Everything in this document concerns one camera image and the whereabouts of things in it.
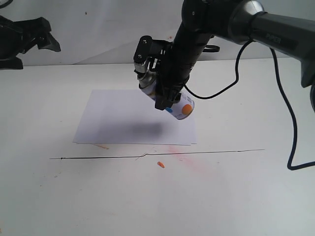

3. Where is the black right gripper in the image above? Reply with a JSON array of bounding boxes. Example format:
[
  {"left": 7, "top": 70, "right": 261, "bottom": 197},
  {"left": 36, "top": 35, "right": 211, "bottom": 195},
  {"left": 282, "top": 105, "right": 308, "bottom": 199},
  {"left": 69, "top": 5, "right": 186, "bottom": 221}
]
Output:
[{"left": 150, "top": 40, "right": 189, "bottom": 110}]

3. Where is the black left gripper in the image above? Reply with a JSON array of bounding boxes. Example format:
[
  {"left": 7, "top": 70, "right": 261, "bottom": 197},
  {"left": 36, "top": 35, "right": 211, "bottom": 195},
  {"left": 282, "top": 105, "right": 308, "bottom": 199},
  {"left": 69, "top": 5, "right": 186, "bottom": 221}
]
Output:
[{"left": 0, "top": 16, "right": 61, "bottom": 70}]

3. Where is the white dotted spray paint can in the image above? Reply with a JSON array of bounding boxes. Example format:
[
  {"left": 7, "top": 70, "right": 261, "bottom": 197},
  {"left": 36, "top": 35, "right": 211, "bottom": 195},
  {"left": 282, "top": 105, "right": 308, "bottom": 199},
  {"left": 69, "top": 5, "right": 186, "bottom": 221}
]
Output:
[{"left": 137, "top": 71, "right": 194, "bottom": 120}]

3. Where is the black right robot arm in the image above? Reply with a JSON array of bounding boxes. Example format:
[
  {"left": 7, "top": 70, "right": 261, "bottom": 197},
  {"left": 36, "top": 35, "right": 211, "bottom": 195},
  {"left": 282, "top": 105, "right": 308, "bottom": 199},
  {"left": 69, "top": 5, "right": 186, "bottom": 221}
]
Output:
[{"left": 151, "top": 0, "right": 315, "bottom": 110}]

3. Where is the white paper sheet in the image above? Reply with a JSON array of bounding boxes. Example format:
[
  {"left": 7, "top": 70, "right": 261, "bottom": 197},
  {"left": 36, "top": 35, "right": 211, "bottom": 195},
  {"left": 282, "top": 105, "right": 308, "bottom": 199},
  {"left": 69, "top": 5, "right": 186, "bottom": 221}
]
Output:
[{"left": 73, "top": 89, "right": 197, "bottom": 146}]

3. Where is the white backdrop sheet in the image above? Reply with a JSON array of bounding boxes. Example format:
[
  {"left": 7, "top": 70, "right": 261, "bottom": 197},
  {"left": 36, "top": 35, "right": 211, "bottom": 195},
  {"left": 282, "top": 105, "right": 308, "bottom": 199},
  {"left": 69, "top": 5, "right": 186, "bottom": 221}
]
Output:
[{"left": 0, "top": 0, "right": 315, "bottom": 67}]

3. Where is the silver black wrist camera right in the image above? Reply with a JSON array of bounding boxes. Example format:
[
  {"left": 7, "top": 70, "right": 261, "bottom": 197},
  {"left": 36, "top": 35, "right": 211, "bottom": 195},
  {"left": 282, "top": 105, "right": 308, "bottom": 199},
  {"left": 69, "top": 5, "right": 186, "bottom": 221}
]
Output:
[{"left": 133, "top": 35, "right": 157, "bottom": 75}]

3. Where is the black right camera cable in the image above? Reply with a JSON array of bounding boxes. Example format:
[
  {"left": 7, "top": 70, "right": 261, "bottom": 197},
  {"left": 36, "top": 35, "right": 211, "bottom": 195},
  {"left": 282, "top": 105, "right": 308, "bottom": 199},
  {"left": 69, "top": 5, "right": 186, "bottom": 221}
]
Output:
[{"left": 183, "top": 40, "right": 315, "bottom": 171}]

